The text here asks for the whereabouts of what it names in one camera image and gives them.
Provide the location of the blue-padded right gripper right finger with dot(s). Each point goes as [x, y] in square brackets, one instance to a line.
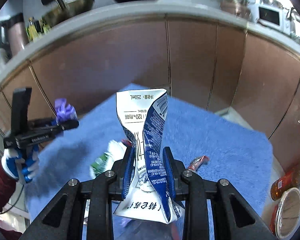
[174, 169]

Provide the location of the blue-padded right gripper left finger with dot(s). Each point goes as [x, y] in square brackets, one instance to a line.
[123, 173]

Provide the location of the green white crushed carton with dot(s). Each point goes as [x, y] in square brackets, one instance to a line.
[115, 151]

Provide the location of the purple plastic glove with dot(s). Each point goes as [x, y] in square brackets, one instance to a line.
[64, 111]

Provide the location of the blue white milk carton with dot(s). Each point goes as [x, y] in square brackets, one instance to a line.
[142, 114]

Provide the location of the brown kitchen cabinets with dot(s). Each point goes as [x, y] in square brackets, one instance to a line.
[214, 65]

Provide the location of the beige lined trash bin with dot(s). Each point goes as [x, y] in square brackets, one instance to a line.
[286, 214]

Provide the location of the blue white gloved left hand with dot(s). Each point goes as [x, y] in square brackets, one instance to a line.
[19, 165]

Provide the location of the red snack wrapper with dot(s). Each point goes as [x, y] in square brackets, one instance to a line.
[197, 162]

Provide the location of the blue fluffy towel mat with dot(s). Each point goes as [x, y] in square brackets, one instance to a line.
[242, 156]

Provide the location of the pink black kettle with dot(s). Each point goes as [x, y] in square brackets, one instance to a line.
[13, 35]

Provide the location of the condiment bottles on counter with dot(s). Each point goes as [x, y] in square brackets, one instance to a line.
[36, 29]

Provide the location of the orange oil bottle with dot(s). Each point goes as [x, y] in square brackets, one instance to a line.
[289, 180]

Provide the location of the copper pot with plant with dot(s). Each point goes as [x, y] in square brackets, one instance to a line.
[239, 8]

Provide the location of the white microwave oven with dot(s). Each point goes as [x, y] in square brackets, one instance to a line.
[272, 14]

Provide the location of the steel wok with handle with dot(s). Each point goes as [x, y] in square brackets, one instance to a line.
[65, 10]

